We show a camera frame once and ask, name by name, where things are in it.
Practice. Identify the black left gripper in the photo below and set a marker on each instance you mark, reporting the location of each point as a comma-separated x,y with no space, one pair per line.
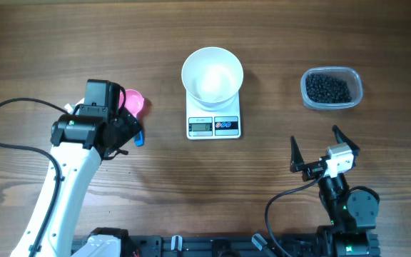
128,121

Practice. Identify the white digital kitchen scale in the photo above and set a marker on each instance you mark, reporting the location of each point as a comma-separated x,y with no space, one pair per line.
211,123

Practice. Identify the pink scoop with blue handle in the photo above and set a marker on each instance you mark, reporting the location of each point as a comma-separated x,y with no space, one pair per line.
133,101

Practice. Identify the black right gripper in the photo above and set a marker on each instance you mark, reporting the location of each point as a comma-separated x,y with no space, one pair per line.
315,170

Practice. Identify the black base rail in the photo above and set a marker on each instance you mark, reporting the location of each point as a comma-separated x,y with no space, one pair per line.
117,242

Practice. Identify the clear plastic bean container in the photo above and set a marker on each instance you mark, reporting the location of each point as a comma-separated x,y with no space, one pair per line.
352,78

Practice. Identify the white bowl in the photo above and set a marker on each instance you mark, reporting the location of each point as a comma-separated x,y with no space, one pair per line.
212,76

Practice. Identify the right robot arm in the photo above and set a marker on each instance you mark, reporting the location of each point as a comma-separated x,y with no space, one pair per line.
352,211

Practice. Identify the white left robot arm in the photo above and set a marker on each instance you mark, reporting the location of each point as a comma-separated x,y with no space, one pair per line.
92,131

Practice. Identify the black beans in container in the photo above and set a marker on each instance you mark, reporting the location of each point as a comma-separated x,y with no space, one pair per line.
327,89

